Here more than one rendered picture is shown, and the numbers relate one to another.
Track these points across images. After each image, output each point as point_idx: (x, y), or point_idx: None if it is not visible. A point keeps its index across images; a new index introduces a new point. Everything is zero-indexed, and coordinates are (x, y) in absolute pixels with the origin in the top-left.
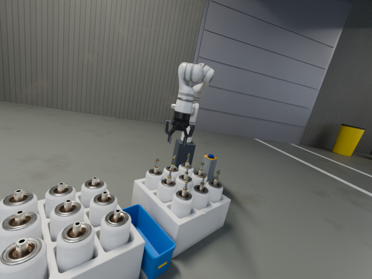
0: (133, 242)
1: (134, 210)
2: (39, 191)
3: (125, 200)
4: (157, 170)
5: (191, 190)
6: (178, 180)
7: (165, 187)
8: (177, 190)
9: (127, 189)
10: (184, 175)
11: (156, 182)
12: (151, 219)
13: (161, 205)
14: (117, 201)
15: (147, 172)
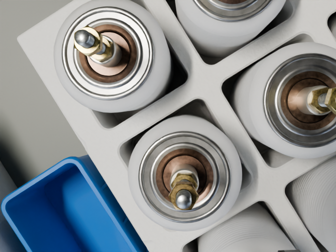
0: None
1: (62, 168)
2: None
3: (38, 6)
4: (114, 60)
5: (324, 222)
6: (257, 126)
7: (165, 224)
8: (251, 132)
9: None
10: (308, 58)
11: (125, 111)
12: (130, 248)
13: (158, 246)
14: (8, 18)
15: (57, 59)
